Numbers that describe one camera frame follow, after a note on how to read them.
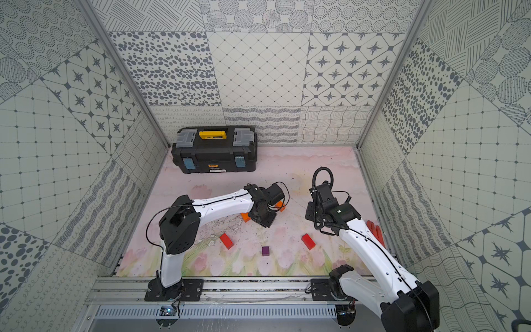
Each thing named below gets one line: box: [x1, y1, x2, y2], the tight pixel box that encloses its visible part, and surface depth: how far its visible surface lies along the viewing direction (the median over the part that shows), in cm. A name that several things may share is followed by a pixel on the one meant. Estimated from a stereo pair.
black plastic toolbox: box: [171, 125, 258, 174], surface depth 100 cm
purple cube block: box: [261, 246, 270, 257], surface depth 83 cm
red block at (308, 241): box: [300, 233, 316, 251], surface depth 87 cm
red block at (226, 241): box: [219, 233, 235, 250], surface depth 86 cm
